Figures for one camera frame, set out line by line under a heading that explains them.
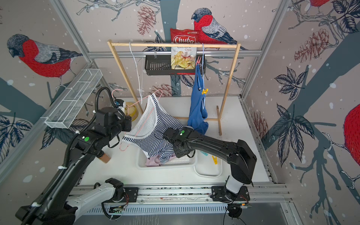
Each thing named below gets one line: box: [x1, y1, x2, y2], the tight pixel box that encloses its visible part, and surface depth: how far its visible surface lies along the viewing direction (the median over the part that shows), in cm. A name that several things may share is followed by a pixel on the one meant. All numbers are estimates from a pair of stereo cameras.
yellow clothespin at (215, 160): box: [211, 155, 218, 165], surface depth 87 cm
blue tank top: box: [187, 63, 209, 135], surface depth 80 cm
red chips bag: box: [170, 28, 200, 70], surface depth 87 cm
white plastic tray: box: [193, 149, 223, 179], surface depth 83 cm
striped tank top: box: [121, 93, 184, 164], surface depth 82 cm
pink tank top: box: [145, 154, 177, 167], surface depth 81 cm
